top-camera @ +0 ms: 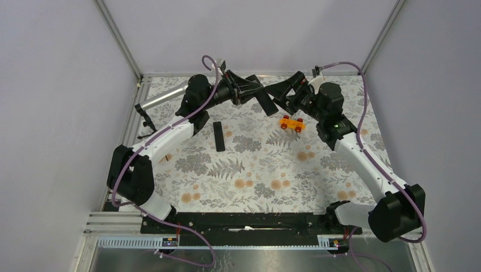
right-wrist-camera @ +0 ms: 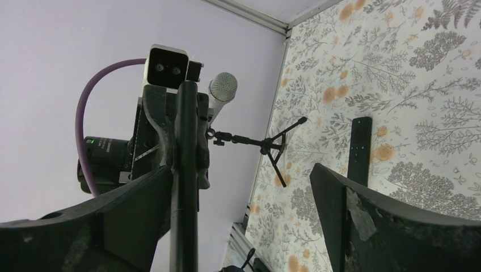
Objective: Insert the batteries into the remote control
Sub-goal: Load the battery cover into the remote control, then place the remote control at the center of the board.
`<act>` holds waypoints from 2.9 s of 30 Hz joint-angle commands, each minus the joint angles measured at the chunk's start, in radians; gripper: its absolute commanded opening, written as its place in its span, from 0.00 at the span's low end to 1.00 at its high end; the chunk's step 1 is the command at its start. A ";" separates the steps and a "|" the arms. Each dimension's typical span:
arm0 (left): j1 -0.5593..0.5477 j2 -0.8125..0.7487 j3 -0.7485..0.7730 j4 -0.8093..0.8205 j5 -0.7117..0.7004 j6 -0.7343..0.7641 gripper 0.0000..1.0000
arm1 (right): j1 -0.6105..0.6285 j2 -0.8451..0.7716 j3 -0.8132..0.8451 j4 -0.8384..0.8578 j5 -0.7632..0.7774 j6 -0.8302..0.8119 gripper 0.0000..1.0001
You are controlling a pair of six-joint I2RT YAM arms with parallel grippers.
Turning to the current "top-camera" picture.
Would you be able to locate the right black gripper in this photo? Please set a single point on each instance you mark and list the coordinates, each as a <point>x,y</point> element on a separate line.
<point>280,90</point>

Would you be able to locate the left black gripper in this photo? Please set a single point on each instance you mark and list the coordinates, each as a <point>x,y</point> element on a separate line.
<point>233,83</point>

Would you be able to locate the black remote control back up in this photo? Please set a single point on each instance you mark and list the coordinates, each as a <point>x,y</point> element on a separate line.
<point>218,136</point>

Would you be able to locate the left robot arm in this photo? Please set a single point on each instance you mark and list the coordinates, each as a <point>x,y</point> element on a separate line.
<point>131,171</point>

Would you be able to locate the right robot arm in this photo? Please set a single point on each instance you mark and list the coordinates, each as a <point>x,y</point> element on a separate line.
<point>398,212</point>

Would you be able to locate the grey microphone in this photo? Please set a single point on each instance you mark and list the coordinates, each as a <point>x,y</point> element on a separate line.
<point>162,97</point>

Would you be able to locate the floral table mat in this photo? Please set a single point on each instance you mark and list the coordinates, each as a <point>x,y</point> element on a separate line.
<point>264,168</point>

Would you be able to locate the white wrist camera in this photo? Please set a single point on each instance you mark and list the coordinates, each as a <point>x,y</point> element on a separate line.
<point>220,66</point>
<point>318,78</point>

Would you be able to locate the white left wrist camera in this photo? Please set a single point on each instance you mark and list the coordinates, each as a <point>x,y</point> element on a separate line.
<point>220,66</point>

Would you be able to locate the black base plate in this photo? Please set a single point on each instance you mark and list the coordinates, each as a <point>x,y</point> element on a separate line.
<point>241,229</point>

